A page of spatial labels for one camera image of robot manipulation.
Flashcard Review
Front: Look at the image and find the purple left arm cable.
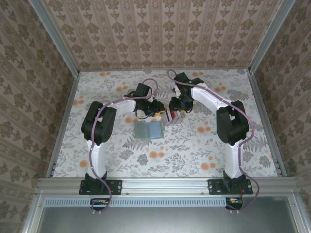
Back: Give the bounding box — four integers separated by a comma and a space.
89, 78, 160, 215

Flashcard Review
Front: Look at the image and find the sheet metal panel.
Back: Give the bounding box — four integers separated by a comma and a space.
36, 206, 299, 233

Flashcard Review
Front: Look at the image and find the small wired circuit board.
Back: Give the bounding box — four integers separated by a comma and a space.
225, 196, 244, 215
90, 198, 114, 215

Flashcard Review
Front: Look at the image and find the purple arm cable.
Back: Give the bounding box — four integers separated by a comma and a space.
167, 69, 260, 214
89, 78, 160, 215

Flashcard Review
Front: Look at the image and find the grey slotted cable duct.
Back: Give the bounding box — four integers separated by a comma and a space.
45, 197, 228, 207

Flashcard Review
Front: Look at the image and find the aluminium side rail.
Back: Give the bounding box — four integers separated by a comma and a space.
46, 71, 81, 178
249, 70, 287, 178

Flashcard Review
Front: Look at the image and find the floral table cover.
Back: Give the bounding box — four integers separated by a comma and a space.
52, 69, 279, 178

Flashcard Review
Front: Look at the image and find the aluminium frame post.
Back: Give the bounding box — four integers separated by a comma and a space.
28, 0, 81, 76
249, 0, 297, 73

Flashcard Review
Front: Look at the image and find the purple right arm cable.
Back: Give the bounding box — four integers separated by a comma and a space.
167, 69, 260, 214

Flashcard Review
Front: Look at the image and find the green card holder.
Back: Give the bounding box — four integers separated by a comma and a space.
134, 120, 164, 140

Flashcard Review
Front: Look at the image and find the clear acrylic card stand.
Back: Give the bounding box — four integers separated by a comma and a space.
162, 108, 186, 126

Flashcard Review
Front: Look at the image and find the aluminium front rail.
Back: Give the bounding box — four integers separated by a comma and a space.
36, 177, 299, 195

